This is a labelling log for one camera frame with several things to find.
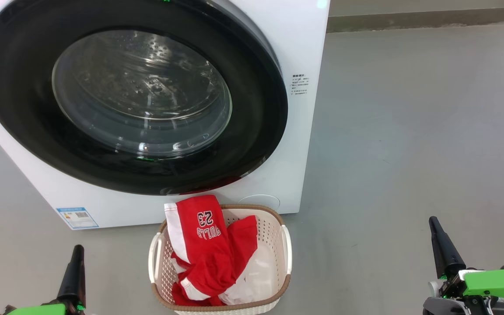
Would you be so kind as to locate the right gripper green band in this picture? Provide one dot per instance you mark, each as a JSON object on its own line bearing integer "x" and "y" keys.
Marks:
{"x": 492, "y": 284}

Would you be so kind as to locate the blue energy label sticker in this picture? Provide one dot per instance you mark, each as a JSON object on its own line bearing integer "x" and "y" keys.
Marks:
{"x": 77, "y": 218}

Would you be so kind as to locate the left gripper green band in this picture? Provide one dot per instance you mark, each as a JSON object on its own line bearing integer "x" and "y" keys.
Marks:
{"x": 37, "y": 310}

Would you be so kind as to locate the white front-load washing machine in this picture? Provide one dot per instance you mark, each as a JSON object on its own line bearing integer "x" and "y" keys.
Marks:
{"x": 295, "y": 153}

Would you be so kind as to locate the stainless steel washer drum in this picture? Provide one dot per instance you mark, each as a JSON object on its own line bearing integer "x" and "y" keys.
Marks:
{"x": 147, "y": 87}

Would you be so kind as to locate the black round glass washer door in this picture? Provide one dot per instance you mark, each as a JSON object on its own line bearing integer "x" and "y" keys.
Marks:
{"x": 24, "y": 109}

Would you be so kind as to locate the cream perforated laundry basket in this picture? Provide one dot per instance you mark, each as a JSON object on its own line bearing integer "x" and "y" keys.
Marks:
{"x": 278, "y": 271}

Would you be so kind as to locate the round white filter cover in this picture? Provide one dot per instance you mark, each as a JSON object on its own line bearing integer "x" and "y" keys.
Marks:
{"x": 258, "y": 202}

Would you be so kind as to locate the printed text warning sticker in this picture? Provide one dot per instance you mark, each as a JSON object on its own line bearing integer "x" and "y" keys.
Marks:
{"x": 299, "y": 84}

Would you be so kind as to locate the red and white jersey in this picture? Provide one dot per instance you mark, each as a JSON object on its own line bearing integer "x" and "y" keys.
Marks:
{"x": 208, "y": 253}

